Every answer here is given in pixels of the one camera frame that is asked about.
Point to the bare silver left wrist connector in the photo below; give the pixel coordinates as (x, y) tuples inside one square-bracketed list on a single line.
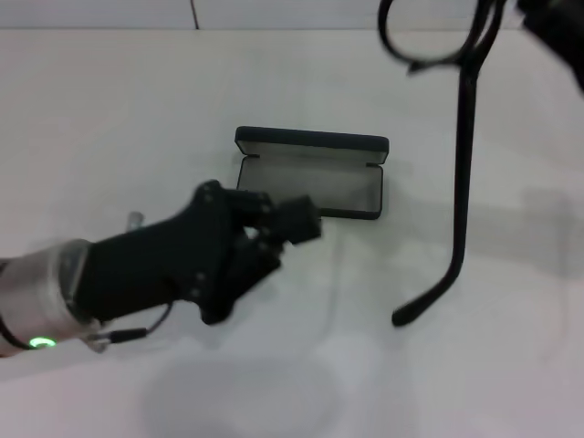
[(135, 220)]

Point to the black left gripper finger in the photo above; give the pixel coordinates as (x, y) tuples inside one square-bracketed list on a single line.
[(299, 221), (262, 244)]

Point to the black glasses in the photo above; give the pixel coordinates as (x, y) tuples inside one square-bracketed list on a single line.
[(464, 182)]

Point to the black glasses case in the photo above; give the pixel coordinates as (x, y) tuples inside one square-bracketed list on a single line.
[(310, 137)]

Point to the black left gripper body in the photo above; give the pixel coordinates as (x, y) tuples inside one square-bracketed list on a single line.
[(159, 264)]

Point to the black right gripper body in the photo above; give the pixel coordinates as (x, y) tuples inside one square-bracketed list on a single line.
[(556, 27)]

